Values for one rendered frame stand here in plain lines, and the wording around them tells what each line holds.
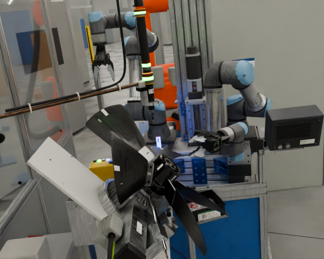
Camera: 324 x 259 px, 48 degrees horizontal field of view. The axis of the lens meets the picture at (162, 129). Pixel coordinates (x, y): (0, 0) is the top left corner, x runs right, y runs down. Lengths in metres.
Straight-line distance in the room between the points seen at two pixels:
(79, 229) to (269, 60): 2.40
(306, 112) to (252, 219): 0.67
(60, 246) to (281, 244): 1.84
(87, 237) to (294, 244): 1.93
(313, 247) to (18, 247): 2.17
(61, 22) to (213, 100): 4.49
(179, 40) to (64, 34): 3.95
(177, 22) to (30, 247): 1.51
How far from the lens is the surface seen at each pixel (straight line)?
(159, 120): 2.28
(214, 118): 1.91
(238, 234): 2.22
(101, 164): 1.97
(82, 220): 1.50
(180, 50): 2.35
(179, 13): 2.34
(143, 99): 1.45
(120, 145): 1.23
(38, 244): 1.62
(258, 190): 2.08
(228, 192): 2.05
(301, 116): 1.94
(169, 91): 5.43
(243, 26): 3.32
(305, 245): 3.11
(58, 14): 6.08
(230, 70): 1.82
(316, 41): 3.52
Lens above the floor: 1.81
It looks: 18 degrees down
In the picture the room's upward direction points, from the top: 7 degrees counter-clockwise
